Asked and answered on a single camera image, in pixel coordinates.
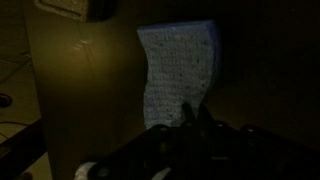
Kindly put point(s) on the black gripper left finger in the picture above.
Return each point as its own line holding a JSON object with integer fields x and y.
{"x": 146, "y": 153}

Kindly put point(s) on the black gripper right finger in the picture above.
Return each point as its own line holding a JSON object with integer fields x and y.
{"x": 260, "y": 153}

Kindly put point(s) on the blue sponge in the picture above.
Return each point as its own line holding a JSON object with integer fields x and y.
{"x": 180, "y": 73}

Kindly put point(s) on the large cardboard box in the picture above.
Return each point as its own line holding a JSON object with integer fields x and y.
{"x": 83, "y": 100}

